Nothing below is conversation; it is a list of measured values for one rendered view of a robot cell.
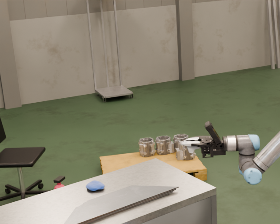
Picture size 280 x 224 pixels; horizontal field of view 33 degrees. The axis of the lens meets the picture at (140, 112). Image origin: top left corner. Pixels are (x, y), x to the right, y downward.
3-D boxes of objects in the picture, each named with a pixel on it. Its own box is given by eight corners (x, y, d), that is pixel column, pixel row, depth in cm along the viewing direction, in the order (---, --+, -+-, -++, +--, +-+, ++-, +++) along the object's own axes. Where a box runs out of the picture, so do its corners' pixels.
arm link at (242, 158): (241, 180, 218) (240, 158, 215) (237, 170, 229) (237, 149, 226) (258, 179, 218) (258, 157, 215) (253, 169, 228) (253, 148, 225)
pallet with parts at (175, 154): (188, 154, 598) (187, 130, 589) (210, 179, 521) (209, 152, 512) (97, 167, 577) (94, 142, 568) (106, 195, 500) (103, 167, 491)
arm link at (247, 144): (260, 154, 218) (260, 137, 215) (236, 155, 218) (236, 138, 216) (257, 148, 225) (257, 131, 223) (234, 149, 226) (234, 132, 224)
